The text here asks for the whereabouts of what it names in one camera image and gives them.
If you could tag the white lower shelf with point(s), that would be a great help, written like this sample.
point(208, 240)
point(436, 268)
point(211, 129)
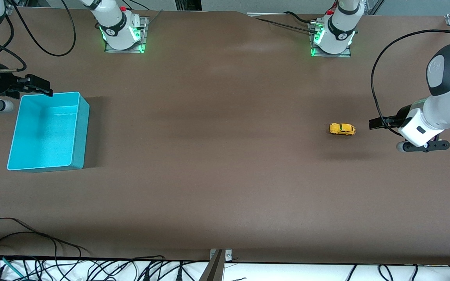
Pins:
point(287, 273)

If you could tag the teal plastic storage bin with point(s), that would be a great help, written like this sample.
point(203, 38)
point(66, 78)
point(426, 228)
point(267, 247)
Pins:
point(45, 132)

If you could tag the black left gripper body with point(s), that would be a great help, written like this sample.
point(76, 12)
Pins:
point(397, 116)

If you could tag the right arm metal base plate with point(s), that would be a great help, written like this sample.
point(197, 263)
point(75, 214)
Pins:
point(143, 37)

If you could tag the yellow beetle toy car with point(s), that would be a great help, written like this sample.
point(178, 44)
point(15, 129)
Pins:
point(342, 128)

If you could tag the metal table edge bracket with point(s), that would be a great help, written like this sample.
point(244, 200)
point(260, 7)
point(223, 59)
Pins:
point(219, 261)

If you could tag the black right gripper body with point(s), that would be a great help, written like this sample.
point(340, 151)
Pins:
point(1, 82)

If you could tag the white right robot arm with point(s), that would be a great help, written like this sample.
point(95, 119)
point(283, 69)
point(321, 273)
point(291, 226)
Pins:
point(117, 27)

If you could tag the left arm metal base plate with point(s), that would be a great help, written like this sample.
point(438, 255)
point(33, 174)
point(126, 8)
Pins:
point(346, 54)

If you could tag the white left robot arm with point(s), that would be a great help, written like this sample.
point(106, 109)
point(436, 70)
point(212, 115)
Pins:
point(449, 97)

